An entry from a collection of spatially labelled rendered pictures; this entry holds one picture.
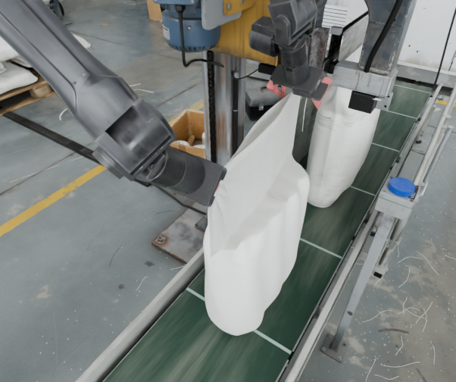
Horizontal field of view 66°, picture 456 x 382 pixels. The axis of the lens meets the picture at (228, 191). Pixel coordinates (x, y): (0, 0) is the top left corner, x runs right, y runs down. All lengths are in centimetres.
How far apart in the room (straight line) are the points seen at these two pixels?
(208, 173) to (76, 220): 166
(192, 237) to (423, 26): 277
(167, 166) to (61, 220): 176
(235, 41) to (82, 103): 79
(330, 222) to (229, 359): 69
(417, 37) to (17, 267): 350
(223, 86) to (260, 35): 47
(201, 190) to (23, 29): 30
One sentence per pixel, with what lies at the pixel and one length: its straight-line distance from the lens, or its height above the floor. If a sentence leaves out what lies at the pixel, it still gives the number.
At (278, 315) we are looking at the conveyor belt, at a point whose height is 38.
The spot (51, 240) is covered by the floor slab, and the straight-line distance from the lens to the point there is 209.
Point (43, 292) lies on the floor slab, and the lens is 188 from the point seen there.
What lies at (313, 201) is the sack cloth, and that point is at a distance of 154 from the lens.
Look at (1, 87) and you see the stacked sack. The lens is 345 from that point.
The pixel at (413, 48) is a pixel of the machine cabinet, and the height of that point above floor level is 34.
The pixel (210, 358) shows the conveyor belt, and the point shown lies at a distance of 112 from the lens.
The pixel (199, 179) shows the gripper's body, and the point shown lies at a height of 108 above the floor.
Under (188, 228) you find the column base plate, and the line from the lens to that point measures 192.
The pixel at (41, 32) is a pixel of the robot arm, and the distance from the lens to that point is 36.
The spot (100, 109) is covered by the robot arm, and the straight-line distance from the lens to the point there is 38.
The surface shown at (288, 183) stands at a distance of 94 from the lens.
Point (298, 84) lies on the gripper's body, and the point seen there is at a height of 107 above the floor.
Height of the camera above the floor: 140
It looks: 40 degrees down
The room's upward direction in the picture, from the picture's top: straight up
